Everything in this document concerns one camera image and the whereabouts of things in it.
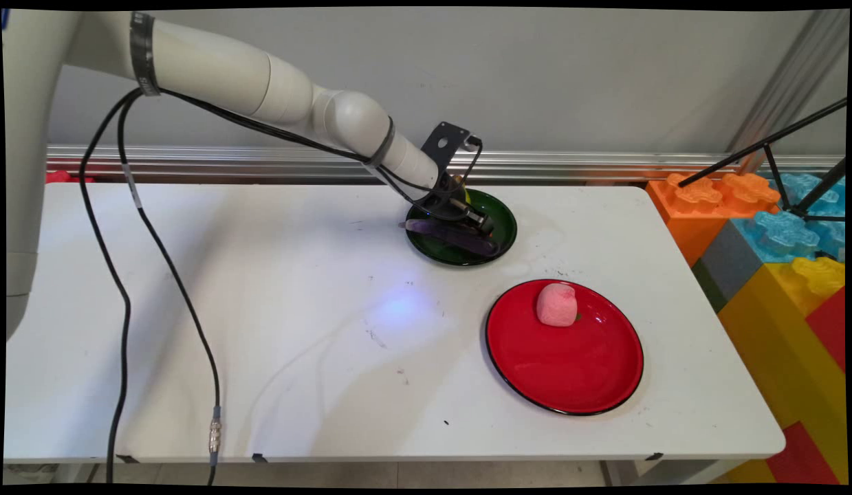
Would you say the pink toy peach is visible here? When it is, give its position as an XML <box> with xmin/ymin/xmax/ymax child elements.
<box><xmin>536</xmin><ymin>283</ymin><xmax>579</xmax><ymax>328</ymax></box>

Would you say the orange giant building block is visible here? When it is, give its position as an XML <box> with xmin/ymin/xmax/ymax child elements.
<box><xmin>646</xmin><ymin>173</ymin><xmax>781</xmax><ymax>269</ymax></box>

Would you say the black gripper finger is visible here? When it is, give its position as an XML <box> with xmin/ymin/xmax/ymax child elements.
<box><xmin>466</xmin><ymin>203</ymin><xmax>496</xmax><ymax>236</ymax></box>
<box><xmin>436</xmin><ymin>212</ymin><xmax>483</xmax><ymax>239</ymax></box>

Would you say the dark green round plate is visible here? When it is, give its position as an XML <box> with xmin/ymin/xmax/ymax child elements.
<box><xmin>405</xmin><ymin>188</ymin><xmax>518</xmax><ymax>267</ymax></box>

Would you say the grey giant building block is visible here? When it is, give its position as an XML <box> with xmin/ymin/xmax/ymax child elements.
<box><xmin>692</xmin><ymin>220</ymin><xmax>765</xmax><ymax>314</ymax></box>

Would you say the black tripod stand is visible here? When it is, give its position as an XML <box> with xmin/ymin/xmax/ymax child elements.
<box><xmin>677</xmin><ymin>98</ymin><xmax>848</xmax><ymax>224</ymax></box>

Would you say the red round plate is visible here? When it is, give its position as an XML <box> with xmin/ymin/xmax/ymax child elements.
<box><xmin>485</xmin><ymin>278</ymin><xmax>645</xmax><ymax>417</ymax></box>

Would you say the aluminium frame rail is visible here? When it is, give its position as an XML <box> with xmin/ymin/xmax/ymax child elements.
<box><xmin>46</xmin><ymin>143</ymin><xmax>846</xmax><ymax>184</ymax></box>

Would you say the aluminium frame post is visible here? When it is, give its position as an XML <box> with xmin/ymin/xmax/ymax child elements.
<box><xmin>725</xmin><ymin>10</ymin><xmax>850</xmax><ymax>176</ymax></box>

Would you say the plain black cable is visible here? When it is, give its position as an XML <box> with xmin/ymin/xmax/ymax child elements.
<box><xmin>78</xmin><ymin>88</ymin><xmax>146</xmax><ymax>485</ymax></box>

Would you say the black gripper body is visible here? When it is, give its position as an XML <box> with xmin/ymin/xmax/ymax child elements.
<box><xmin>424</xmin><ymin>172</ymin><xmax>476</xmax><ymax>219</ymax></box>

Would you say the black arm cable strap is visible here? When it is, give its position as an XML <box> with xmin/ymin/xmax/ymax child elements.
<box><xmin>129</xmin><ymin>11</ymin><xmax>161</xmax><ymax>98</ymax></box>

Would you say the red giant building block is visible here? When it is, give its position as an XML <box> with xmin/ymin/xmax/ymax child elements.
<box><xmin>804</xmin><ymin>287</ymin><xmax>847</xmax><ymax>375</ymax></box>

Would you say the blue giant building block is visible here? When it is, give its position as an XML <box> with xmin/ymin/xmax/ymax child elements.
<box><xmin>732</xmin><ymin>173</ymin><xmax>846</xmax><ymax>265</ymax></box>

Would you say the purple toy eggplant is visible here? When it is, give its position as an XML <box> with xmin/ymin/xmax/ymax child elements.
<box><xmin>400</xmin><ymin>219</ymin><xmax>502</xmax><ymax>258</ymax></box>

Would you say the black cable with metal connector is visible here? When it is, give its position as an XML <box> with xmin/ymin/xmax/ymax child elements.
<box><xmin>116</xmin><ymin>88</ymin><xmax>483</xmax><ymax>486</ymax></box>

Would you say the yellow giant building block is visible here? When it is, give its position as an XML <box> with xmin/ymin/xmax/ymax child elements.
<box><xmin>717</xmin><ymin>257</ymin><xmax>849</xmax><ymax>485</ymax></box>

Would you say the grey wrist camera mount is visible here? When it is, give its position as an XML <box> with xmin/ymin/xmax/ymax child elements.
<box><xmin>420</xmin><ymin>121</ymin><xmax>483</xmax><ymax>181</ymax></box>

